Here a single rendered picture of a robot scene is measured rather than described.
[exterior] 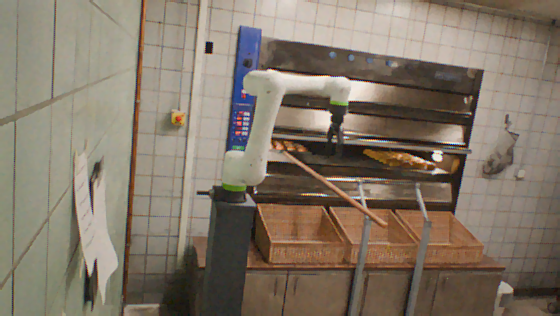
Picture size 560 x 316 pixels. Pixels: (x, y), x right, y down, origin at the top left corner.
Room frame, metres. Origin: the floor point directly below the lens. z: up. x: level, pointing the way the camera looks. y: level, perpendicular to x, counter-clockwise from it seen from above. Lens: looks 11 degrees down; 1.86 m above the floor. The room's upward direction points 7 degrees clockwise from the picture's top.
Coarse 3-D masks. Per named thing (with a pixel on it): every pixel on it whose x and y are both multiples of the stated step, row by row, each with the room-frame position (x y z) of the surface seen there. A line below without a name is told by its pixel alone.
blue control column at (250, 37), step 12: (240, 36) 3.21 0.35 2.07; (252, 36) 3.24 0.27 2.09; (240, 48) 3.21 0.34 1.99; (252, 48) 3.24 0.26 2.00; (240, 60) 3.22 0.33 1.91; (252, 60) 3.24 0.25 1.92; (240, 72) 3.22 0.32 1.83; (240, 84) 3.22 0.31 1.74; (240, 96) 3.22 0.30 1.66; (252, 96) 3.25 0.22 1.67; (240, 108) 3.23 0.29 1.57; (252, 108) 3.25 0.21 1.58; (228, 132) 3.23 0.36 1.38; (228, 144) 3.21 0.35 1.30
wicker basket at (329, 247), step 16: (272, 208) 3.30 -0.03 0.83; (288, 208) 3.35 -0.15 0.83; (304, 208) 3.38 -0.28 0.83; (320, 208) 3.43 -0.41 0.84; (256, 224) 3.23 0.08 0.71; (272, 224) 3.28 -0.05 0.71; (288, 224) 3.32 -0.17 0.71; (304, 224) 3.36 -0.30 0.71; (320, 224) 3.40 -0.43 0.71; (256, 240) 3.18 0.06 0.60; (272, 240) 3.24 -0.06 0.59; (288, 240) 3.28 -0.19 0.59; (304, 240) 3.32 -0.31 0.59; (320, 240) 3.36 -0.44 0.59; (336, 240) 3.11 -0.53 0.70; (272, 256) 2.84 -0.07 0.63; (288, 256) 2.88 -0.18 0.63; (304, 256) 2.91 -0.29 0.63; (320, 256) 3.05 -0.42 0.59; (336, 256) 3.07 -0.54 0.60
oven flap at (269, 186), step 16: (336, 176) 3.52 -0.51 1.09; (352, 176) 3.57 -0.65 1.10; (256, 192) 3.27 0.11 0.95; (272, 192) 3.31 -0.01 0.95; (288, 192) 3.36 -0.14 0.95; (304, 192) 3.40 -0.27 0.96; (320, 192) 3.44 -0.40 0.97; (352, 192) 3.52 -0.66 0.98; (368, 192) 3.57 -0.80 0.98; (384, 192) 3.61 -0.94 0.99; (400, 192) 3.66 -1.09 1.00; (432, 192) 3.75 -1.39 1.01; (448, 192) 3.79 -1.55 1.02
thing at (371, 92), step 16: (352, 80) 3.53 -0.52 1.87; (368, 80) 3.57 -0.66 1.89; (304, 96) 3.36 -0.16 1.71; (320, 96) 3.38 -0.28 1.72; (352, 96) 3.48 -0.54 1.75; (368, 96) 3.53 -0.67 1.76; (384, 96) 3.57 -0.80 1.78; (400, 96) 3.62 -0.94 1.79; (416, 96) 3.66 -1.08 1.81; (432, 96) 3.71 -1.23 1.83; (448, 96) 3.76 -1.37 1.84; (464, 96) 3.81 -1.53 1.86; (448, 112) 3.71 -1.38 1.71; (464, 112) 3.75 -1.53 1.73
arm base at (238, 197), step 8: (200, 192) 2.10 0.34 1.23; (208, 192) 2.12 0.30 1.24; (216, 192) 2.11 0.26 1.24; (224, 192) 2.12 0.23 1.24; (232, 192) 2.12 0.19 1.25; (240, 192) 2.13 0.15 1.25; (216, 200) 2.09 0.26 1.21; (224, 200) 2.11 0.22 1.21; (232, 200) 2.10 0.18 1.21; (240, 200) 2.12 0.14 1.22
